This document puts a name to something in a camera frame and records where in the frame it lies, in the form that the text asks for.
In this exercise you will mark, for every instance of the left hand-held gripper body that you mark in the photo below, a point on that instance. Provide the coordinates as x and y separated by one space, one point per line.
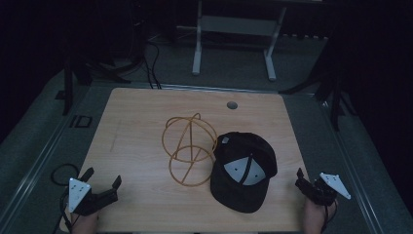
92 200

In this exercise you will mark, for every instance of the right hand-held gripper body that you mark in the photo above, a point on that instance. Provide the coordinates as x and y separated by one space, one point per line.
324 190

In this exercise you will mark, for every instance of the black baseball cap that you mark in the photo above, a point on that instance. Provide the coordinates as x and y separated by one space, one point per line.
242 172

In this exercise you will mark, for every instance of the person's left hand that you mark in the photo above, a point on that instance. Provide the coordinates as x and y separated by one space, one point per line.
83 223

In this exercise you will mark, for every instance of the person's right hand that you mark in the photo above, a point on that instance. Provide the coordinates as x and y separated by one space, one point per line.
314 217

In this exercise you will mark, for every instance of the black tripod stand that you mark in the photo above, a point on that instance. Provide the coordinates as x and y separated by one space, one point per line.
331 94
81 78

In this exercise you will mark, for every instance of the grey round table grommet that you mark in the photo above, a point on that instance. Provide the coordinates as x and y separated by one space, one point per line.
232 105

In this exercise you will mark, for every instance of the black floor socket frame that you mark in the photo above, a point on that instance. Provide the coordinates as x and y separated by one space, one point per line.
81 121

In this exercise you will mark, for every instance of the white metal desk frame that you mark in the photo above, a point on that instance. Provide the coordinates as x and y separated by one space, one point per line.
233 26

